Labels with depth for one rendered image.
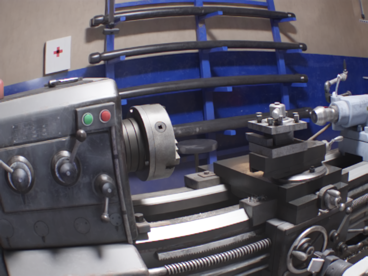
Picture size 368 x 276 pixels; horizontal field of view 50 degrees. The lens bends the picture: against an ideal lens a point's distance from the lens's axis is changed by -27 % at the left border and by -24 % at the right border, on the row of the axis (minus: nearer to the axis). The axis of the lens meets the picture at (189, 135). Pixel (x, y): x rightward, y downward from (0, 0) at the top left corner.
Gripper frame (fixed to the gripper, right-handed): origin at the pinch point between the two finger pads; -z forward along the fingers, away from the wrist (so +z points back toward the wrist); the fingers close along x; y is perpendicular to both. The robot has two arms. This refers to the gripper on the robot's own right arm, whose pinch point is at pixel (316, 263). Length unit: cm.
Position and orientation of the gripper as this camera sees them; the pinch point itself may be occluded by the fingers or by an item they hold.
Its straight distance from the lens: 144.7
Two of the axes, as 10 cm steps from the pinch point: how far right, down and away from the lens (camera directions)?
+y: 8.8, 2.1, 4.3
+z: 4.1, 1.3, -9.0
